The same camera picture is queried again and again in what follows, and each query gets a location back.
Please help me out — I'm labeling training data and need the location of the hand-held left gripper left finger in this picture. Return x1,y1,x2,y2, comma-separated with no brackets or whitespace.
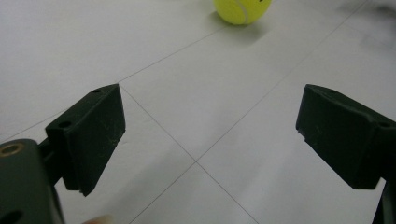
45,83,127,198

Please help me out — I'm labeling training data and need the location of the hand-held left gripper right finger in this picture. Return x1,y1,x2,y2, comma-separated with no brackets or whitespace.
294,83,396,190

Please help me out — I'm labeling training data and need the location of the yellow tennis ball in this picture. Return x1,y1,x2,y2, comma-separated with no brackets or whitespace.
212,0,273,26

